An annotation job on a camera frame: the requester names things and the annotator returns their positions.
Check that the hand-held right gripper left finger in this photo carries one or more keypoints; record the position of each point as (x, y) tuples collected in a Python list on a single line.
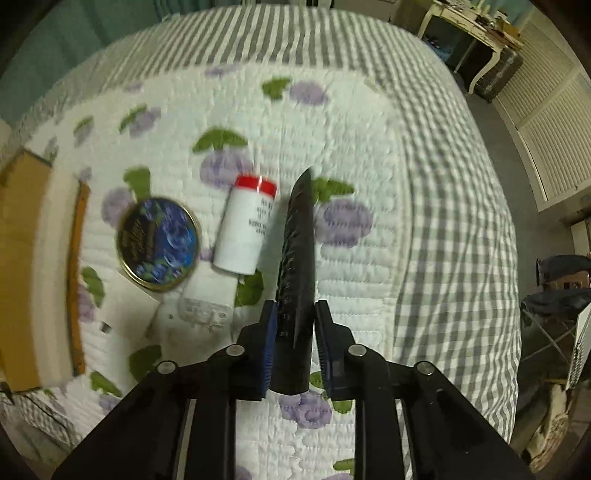
[(270, 344)]

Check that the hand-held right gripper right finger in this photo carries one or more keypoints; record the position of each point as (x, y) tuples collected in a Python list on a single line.
[(325, 357)]

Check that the white charger adapter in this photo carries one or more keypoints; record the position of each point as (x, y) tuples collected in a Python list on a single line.
[(207, 297)]

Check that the black comb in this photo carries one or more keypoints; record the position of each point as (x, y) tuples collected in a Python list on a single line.
[(300, 258)]

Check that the white bottle with red cap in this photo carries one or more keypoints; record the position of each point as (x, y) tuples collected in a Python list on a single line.
[(247, 226)]

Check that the white carton box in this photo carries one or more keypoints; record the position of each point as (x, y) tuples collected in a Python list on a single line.
[(127, 304)]

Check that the round blue tin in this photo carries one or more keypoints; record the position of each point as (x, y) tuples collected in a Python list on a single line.
[(157, 242)]

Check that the cardboard box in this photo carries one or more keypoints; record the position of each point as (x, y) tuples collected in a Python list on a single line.
[(27, 258)]

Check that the white floral quilt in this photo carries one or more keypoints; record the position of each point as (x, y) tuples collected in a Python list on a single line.
[(364, 277)]

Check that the beige bag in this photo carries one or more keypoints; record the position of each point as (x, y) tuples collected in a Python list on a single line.
[(549, 424)]

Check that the dark clothes pile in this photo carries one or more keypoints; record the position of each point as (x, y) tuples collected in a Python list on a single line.
[(558, 290)]

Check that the white wardrobe doors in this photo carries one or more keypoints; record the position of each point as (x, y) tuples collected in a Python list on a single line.
[(554, 138)]

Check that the dark suitcase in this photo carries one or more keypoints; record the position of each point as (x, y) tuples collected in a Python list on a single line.
[(501, 74)]

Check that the teal curtain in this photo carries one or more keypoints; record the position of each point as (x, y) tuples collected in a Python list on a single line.
[(92, 41)]

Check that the white dressing table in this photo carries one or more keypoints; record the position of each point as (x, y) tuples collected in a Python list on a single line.
[(475, 25)]

